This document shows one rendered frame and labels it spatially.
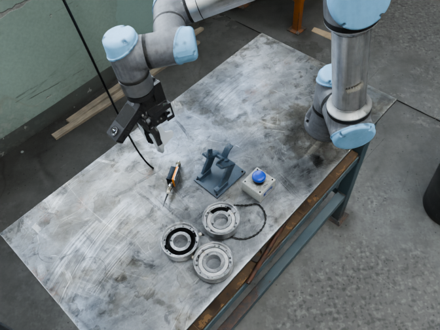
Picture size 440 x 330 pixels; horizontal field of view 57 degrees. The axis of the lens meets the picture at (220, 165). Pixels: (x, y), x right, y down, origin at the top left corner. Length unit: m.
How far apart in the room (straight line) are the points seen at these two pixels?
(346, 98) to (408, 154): 1.43
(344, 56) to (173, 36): 0.38
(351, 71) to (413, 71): 1.97
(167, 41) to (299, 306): 1.37
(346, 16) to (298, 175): 0.56
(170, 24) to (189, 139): 0.53
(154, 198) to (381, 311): 1.17
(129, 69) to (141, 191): 0.47
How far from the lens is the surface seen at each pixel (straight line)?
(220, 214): 1.16
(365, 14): 0.88
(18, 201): 2.48
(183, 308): 1.09
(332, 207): 1.88
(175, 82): 2.77
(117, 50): 0.89
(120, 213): 1.25
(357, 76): 1.02
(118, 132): 1.02
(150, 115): 1.02
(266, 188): 1.18
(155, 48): 0.90
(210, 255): 1.11
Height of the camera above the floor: 1.84
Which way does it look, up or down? 54 degrees down
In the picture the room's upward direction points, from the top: 6 degrees counter-clockwise
